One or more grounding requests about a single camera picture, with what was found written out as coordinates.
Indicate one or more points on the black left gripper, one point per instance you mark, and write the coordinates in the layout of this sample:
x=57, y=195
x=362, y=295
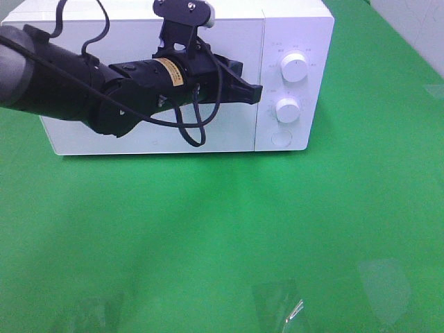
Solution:
x=216, y=79

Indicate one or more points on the white microwave knob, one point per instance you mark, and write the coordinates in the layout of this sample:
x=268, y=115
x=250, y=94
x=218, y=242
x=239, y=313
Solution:
x=287, y=110
x=294, y=67

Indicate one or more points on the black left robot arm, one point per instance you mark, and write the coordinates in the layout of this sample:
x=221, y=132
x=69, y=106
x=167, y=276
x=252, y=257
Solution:
x=39, y=77

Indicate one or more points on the white microwave oven body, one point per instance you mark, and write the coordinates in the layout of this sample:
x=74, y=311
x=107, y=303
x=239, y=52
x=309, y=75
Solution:
x=257, y=33

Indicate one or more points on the round microwave door button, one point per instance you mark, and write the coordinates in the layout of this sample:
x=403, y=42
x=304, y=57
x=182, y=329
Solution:
x=282, y=138

